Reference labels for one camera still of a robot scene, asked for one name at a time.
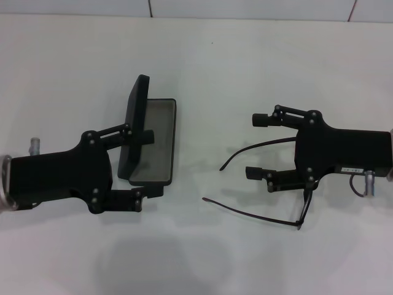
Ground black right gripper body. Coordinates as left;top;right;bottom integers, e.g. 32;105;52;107
294;109;392;191

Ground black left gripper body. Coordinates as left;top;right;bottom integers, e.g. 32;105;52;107
8;131;114;215

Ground black glasses case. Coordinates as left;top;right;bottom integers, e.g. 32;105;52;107
117;74;177;187

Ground black glasses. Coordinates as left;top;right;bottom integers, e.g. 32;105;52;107
201;136;320;232

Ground left gripper silver connector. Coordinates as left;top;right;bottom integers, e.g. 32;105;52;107
29;138;43;157

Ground gripper silver connector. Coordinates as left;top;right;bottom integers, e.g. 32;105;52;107
364;170;378;197
29;138;43;157

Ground right gripper silver connector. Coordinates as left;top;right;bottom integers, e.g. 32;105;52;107
364;170;378;197

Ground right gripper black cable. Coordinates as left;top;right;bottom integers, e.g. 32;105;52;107
351;174;368;197

